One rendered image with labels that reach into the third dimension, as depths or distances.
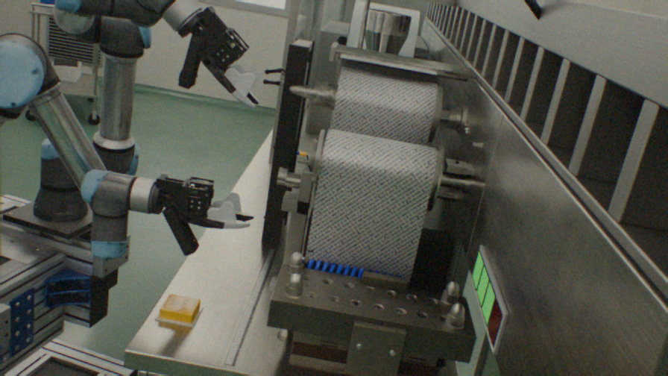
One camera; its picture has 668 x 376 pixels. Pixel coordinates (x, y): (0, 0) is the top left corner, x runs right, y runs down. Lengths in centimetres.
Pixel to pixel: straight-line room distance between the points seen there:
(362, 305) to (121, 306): 204
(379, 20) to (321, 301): 101
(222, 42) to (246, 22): 567
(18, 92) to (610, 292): 108
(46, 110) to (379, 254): 78
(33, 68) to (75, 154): 27
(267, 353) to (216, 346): 10
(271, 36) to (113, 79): 515
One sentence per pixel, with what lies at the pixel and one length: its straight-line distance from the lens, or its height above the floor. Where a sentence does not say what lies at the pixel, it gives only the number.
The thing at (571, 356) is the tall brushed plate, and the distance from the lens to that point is 75.
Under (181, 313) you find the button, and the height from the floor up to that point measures 92.
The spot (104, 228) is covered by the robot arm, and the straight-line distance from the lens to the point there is 149.
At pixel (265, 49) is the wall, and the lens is 701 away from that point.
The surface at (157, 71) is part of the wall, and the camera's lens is 733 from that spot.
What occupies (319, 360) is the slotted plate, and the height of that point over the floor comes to 91.
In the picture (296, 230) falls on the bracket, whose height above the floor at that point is 106.
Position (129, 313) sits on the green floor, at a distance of 316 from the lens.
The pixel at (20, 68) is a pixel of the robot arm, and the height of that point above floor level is 137.
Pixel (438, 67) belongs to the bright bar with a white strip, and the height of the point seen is 145.
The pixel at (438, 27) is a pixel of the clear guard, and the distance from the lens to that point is 235.
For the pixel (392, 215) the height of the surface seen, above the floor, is 117.
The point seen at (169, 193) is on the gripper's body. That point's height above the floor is 113.
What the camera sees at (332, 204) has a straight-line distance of 138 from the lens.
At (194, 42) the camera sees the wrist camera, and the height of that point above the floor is 145.
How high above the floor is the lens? 165
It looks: 19 degrees down
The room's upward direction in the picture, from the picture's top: 10 degrees clockwise
